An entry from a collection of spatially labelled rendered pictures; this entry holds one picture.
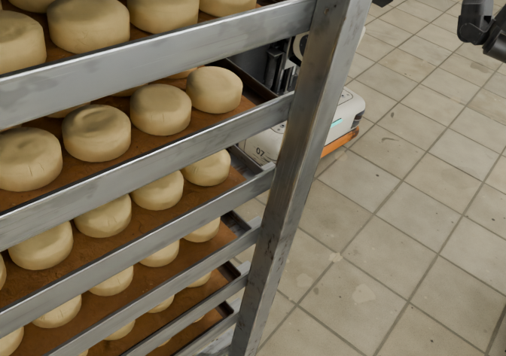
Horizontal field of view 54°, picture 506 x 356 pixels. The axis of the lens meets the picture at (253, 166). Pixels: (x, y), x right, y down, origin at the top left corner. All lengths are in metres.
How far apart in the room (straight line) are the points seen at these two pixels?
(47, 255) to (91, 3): 0.20
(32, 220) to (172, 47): 0.14
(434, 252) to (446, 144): 0.78
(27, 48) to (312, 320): 1.57
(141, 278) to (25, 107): 0.29
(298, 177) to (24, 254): 0.24
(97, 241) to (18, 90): 0.20
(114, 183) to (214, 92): 0.13
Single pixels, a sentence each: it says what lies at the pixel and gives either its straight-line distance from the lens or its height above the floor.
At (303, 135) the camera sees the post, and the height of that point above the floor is 1.22.
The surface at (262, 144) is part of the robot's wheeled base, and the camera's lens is 1.97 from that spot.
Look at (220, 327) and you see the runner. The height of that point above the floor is 0.88.
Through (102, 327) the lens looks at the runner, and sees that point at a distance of 0.49.
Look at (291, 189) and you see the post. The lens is 0.48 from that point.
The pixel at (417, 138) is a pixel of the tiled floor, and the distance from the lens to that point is 2.71.
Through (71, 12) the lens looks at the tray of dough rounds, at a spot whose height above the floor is 1.33.
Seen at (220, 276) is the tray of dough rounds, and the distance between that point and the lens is 0.65.
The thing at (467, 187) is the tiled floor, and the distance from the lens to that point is 2.55.
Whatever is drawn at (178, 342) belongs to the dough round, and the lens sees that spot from 0.70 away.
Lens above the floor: 1.48
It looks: 42 degrees down
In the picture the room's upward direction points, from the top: 12 degrees clockwise
